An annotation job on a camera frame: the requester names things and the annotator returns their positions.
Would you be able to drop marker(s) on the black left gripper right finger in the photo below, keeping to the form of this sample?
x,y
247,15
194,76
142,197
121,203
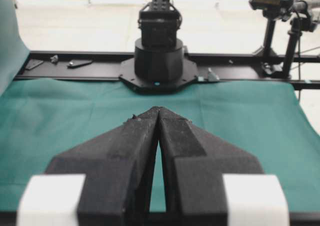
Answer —
x,y
209,181

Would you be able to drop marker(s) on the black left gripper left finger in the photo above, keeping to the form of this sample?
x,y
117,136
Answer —
x,y
104,181

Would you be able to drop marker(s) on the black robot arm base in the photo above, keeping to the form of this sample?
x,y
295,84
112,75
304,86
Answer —
x,y
159,62

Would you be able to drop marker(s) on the green table cloth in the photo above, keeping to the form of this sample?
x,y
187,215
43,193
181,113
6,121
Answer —
x,y
41,118

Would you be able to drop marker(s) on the green backdrop curtain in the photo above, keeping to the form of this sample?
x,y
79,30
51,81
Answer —
x,y
13,51

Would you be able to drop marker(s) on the silver corner bracket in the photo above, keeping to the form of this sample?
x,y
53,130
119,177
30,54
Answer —
x,y
212,76

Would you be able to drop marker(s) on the black aluminium frame rail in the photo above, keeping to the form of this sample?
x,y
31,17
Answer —
x,y
107,67

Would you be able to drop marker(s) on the small black metal bracket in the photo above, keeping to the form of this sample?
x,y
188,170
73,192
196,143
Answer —
x,y
78,63

